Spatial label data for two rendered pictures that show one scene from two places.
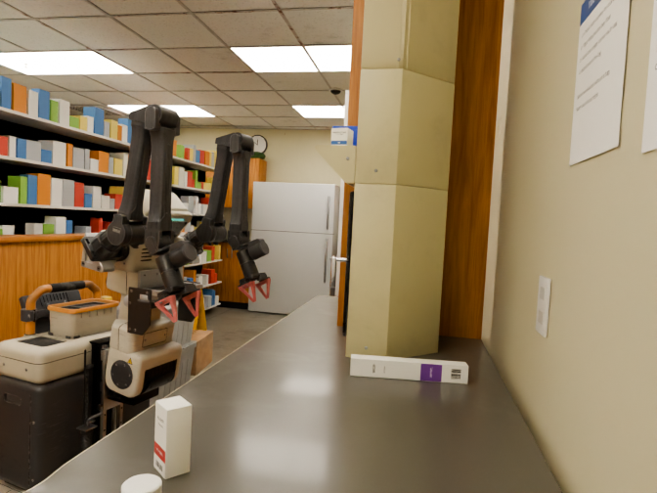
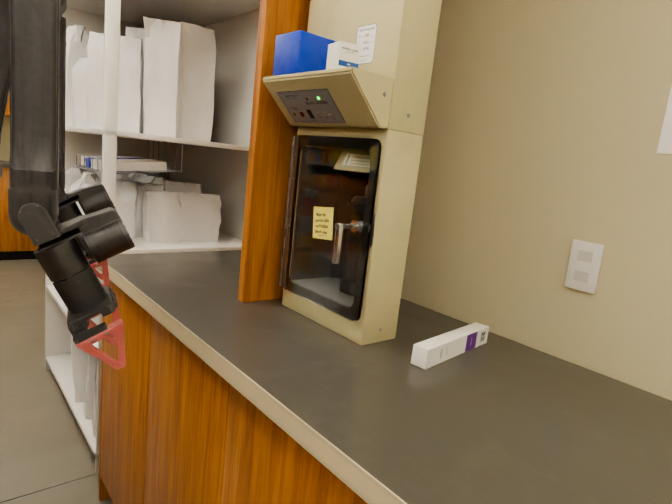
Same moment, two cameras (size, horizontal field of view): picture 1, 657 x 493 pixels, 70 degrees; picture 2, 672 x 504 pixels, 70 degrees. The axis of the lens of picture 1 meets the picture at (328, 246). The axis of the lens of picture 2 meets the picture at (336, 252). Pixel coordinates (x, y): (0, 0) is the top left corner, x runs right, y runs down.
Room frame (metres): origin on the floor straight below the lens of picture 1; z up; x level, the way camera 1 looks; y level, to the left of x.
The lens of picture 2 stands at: (0.70, 0.79, 1.33)
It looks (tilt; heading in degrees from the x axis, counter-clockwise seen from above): 10 degrees down; 308
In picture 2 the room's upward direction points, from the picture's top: 6 degrees clockwise
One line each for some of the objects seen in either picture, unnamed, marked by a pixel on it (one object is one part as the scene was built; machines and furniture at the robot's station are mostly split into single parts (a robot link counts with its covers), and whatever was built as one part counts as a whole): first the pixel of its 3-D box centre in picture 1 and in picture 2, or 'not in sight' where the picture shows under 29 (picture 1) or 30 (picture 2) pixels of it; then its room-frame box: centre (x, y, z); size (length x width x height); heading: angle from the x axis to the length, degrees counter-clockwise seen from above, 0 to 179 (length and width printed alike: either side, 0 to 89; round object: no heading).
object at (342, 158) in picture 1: (343, 170); (320, 101); (1.43, -0.04, 1.46); 0.32 x 0.11 x 0.10; 169
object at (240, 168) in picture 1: (240, 192); (50, 96); (1.85, 0.35, 1.40); 0.11 x 0.06 x 0.43; 157
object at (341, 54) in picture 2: (341, 140); (342, 60); (1.37, -0.02, 1.54); 0.05 x 0.05 x 0.06; 69
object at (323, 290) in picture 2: (355, 260); (325, 222); (1.42, -0.08, 1.19); 0.30 x 0.01 x 0.40; 169
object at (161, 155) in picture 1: (160, 181); (34, 75); (1.45, 0.52, 1.40); 0.11 x 0.06 x 0.43; 157
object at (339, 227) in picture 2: (338, 271); (343, 242); (1.32, -0.03, 1.17); 0.05 x 0.03 x 0.10; 79
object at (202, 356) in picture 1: (188, 350); not in sight; (3.98, 1.16, 0.14); 0.41 x 0.32 x 0.28; 175
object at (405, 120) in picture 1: (402, 218); (372, 169); (1.40, -0.21, 1.33); 0.32 x 0.25 x 0.77; 169
